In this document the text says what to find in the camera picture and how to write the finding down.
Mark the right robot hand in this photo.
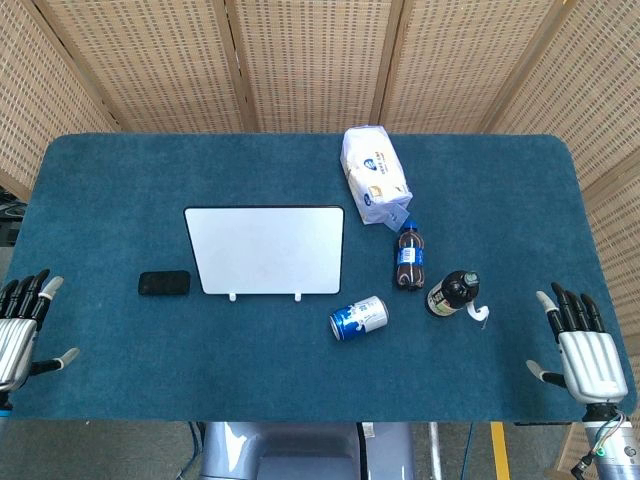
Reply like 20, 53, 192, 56
525, 282, 629, 404

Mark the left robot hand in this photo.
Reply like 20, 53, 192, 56
0, 269, 81, 393

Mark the white rectangular board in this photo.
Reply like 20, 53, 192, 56
183, 205, 346, 303

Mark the white hook tag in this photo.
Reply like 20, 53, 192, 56
466, 301, 491, 331

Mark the dark bottle with green cap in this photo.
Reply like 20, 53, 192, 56
426, 270, 481, 319

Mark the cola bottle with blue label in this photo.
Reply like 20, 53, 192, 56
394, 219, 428, 291

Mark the blue and white can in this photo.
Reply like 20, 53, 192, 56
328, 295, 390, 342

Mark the teal table mat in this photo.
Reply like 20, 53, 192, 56
0, 132, 639, 424

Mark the white snack bag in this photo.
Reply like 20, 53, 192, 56
340, 125, 414, 227

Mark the grey robot torso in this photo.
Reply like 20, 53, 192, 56
198, 421, 417, 480

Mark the woven bamboo folding screen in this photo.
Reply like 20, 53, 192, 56
0, 0, 640, 480

